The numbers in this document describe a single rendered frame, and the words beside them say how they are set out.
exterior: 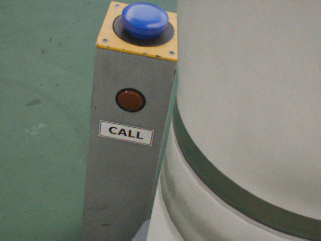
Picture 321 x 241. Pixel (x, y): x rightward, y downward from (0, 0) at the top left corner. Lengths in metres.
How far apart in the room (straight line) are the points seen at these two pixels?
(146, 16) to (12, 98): 0.45
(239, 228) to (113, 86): 0.35
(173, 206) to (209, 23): 0.07
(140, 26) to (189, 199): 0.32
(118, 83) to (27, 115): 0.39
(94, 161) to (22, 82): 0.39
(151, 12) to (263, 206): 0.36
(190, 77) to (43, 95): 0.76
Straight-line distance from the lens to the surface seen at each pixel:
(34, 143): 0.85
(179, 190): 0.20
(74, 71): 0.98
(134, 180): 0.60
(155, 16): 0.51
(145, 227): 0.39
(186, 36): 0.18
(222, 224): 0.18
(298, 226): 0.17
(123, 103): 0.53
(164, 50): 0.50
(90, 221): 0.66
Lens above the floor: 0.60
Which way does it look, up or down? 42 degrees down
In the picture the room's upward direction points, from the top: 11 degrees clockwise
